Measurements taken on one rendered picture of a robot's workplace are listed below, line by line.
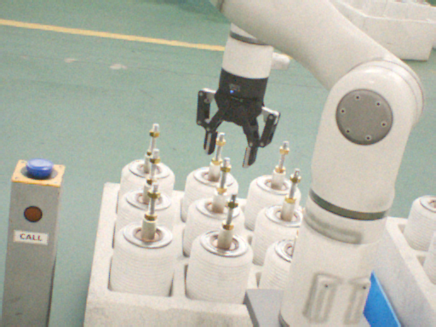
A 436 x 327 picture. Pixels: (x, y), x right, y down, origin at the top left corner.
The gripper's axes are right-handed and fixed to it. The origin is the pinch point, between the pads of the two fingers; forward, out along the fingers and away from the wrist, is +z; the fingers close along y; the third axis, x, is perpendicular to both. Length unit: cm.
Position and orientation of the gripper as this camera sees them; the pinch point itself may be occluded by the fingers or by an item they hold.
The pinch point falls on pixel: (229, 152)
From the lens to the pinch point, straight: 122.3
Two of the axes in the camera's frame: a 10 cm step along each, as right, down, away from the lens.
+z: -1.7, 9.0, 4.0
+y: 8.8, 3.2, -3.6
